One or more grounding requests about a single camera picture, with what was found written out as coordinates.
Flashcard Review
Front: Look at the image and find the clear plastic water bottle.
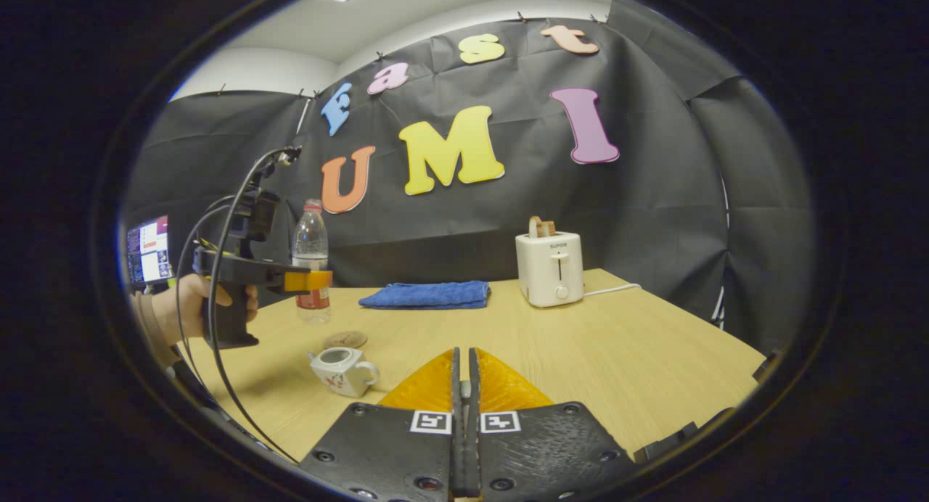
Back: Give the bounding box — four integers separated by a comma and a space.
292, 199, 332, 324

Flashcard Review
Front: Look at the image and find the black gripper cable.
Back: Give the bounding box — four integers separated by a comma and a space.
176, 194, 240, 376
207, 148, 300, 464

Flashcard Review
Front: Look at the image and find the computer monitor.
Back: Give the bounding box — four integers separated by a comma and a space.
127, 215, 173, 285

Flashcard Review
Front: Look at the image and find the blue folded towel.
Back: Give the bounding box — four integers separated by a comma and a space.
359, 281, 491, 310

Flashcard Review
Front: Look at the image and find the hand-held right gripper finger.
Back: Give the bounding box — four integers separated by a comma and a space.
467, 347, 641, 502
298, 347, 464, 502

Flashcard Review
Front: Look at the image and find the white toaster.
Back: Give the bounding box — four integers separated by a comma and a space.
515, 231, 585, 308

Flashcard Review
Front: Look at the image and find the white ceramic teacup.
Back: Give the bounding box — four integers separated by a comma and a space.
308, 347, 380, 398

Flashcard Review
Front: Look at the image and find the black backdrop cloth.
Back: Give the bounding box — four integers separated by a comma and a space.
123, 0, 817, 358

